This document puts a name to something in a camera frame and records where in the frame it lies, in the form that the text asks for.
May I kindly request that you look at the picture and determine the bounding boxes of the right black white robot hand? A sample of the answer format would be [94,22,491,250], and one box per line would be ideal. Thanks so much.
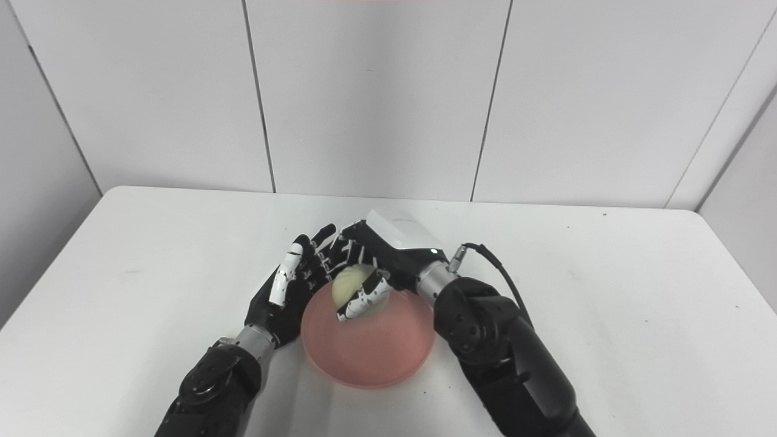
[336,209,455,322]

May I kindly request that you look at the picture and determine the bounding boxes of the cream steamed bun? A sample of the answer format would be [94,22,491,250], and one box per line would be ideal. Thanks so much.
[331,264,392,317]

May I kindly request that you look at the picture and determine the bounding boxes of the pink round plate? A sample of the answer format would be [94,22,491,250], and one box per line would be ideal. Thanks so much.
[300,276,436,390]

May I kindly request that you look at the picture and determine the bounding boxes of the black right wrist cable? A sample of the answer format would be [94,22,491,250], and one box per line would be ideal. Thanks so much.
[447,242,535,328]

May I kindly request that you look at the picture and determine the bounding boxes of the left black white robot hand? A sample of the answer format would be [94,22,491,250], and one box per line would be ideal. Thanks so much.
[244,223,360,350]

